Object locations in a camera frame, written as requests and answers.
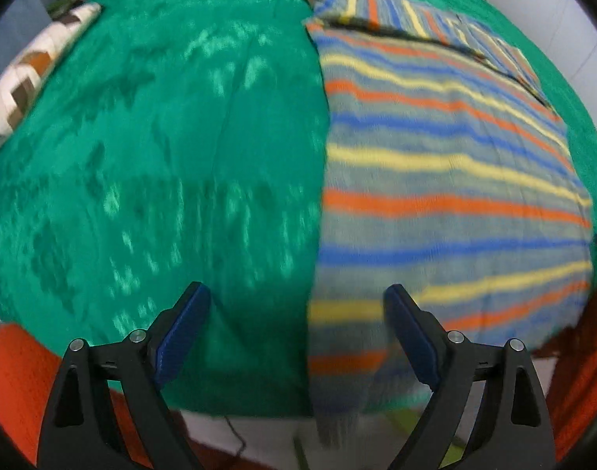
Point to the geometric patterned pillow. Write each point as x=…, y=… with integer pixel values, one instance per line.
x=25, y=76

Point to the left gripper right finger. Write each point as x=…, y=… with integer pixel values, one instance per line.
x=512, y=428

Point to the striped knit sweater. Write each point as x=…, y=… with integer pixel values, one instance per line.
x=447, y=171

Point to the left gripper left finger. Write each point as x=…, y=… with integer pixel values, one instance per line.
x=79, y=428

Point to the green bedspread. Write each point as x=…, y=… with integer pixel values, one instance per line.
x=185, y=140

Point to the orange fleece trousers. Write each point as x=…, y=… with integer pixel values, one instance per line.
x=27, y=374

